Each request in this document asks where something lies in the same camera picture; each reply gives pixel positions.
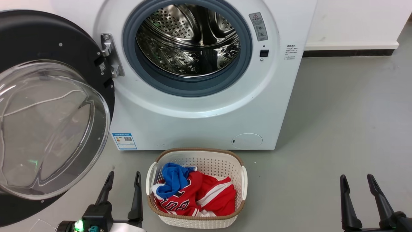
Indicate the blue garment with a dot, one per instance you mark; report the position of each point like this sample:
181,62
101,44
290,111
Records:
173,180

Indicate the beige perforated laundry basket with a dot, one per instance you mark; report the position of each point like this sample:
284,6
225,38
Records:
199,161

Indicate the metal door hinge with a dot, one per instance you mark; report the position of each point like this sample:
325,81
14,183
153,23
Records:
111,54

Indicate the red white jersey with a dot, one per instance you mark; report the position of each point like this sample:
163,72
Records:
215,196

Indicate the round white filter cover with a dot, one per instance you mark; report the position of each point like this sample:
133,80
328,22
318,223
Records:
247,141

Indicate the round washer door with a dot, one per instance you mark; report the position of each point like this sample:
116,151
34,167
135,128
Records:
38,35

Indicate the white front-load washing machine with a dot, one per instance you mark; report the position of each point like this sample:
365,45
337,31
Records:
199,125

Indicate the blue energy label sticker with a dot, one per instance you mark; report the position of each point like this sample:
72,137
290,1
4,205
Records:
124,141

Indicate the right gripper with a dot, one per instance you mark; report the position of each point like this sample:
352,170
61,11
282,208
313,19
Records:
402,222

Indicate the grey warning sticker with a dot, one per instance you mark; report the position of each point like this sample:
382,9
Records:
258,26

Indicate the steel perforated washer drum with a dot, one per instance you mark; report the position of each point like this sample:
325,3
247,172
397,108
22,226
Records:
180,42

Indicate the dark wall baseboard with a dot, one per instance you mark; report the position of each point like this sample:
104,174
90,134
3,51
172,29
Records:
347,53

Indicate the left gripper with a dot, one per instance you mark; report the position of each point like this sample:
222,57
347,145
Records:
96,216

